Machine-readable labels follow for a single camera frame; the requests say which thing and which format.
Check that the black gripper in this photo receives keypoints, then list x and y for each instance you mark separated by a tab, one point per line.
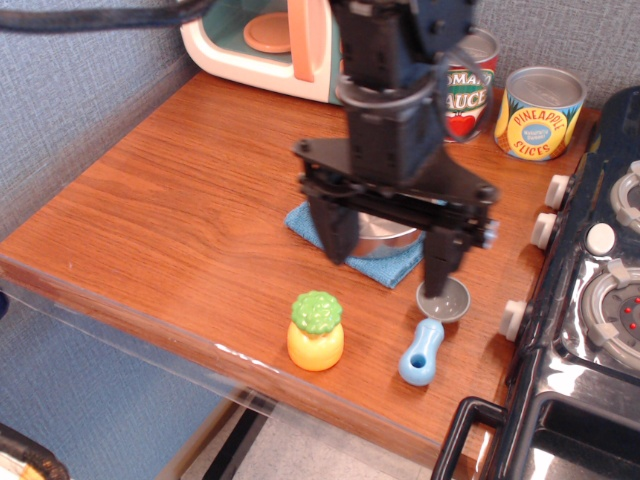
393	165

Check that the stainless steel pan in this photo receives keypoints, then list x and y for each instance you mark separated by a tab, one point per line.
380	238

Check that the pineapple slices can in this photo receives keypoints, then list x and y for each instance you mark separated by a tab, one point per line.
539	112

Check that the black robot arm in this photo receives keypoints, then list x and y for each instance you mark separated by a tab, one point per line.
399	45

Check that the teal toy microwave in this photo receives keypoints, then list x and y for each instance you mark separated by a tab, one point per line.
309	71

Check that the black toy stove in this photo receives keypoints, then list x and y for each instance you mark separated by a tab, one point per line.
572	408

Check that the orange microwave plate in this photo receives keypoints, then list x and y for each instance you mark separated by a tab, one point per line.
268	33

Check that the blue folded cloth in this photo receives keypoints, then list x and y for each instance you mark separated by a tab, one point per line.
389	271

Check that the blue handled grey spoon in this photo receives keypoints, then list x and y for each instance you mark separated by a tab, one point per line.
418	364

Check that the yellow green toy pineapple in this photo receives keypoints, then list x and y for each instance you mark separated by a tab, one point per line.
315	336

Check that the tomato sauce can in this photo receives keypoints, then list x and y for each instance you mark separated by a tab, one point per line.
470	81

